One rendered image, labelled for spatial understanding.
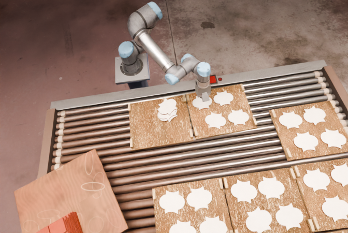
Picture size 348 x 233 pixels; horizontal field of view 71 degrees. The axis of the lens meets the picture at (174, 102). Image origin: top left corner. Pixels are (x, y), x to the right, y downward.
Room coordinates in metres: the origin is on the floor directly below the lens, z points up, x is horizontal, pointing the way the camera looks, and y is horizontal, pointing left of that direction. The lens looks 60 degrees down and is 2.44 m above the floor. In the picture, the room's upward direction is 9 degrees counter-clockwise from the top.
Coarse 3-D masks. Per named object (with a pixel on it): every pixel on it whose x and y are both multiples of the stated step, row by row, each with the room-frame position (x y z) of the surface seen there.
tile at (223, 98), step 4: (216, 92) 0.89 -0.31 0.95; (224, 92) 0.88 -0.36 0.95; (216, 96) 0.86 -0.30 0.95; (220, 96) 0.85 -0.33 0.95; (224, 96) 0.85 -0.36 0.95; (228, 96) 0.84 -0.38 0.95; (232, 96) 0.84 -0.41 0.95; (216, 100) 0.82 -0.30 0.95; (220, 100) 0.82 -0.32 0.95; (224, 100) 0.81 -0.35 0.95; (228, 100) 0.81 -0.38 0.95; (232, 100) 0.81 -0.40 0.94; (220, 104) 0.79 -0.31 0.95; (224, 104) 0.79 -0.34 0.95; (228, 104) 0.78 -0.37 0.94
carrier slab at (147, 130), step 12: (180, 96) 0.91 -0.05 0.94; (132, 108) 0.87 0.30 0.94; (144, 108) 0.86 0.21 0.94; (156, 108) 0.84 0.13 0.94; (180, 108) 0.81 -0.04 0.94; (132, 120) 0.78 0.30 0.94; (144, 120) 0.76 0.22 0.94; (156, 120) 0.75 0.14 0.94; (180, 120) 0.72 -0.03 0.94; (132, 132) 0.69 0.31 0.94; (144, 132) 0.67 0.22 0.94; (156, 132) 0.66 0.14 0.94; (168, 132) 0.65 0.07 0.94; (180, 132) 0.64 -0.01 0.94; (144, 144) 0.59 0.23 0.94; (156, 144) 0.58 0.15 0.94; (168, 144) 0.57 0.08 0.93
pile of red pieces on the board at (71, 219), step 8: (64, 216) 0.19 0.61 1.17; (72, 216) 0.20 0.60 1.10; (56, 224) 0.16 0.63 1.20; (64, 224) 0.15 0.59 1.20; (72, 224) 0.16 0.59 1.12; (40, 232) 0.13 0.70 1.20; (48, 232) 0.13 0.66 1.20; (56, 232) 0.12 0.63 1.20; (64, 232) 0.12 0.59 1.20; (72, 232) 0.12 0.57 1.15; (80, 232) 0.12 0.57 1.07
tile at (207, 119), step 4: (208, 116) 0.71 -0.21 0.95; (212, 116) 0.71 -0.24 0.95; (216, 116) 0.70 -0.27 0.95; (220, 116) 0.70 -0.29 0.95; (208, 120) 0.69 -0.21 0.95; (212, 120) 0.68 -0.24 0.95; (216, 120) 0.68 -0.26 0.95; (220, 120) 0.67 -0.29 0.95; (224, 120) 0.67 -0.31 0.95; (208, 124) 0.66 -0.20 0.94; (212, 124) 0.65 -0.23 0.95; (216, 124) 0.65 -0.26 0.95; (220, 124) 0.64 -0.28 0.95; (224, 124) 0.64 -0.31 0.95
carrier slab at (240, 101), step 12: (192, 96) 0.89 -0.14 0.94; (240, 96) 0.83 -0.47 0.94; (192, 108) 0.80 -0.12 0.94; (216, 108) 0.77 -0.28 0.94; (228, 108) 0.76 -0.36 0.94; (240, 108) 0.74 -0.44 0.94; (192, 120) 0.71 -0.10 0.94; (204, 120) 0.70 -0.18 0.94; (228, 120) 0.67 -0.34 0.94; (204, 132) 0.61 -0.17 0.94; (216, 132) 0.60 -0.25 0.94; (228, 132) 0.59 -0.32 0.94
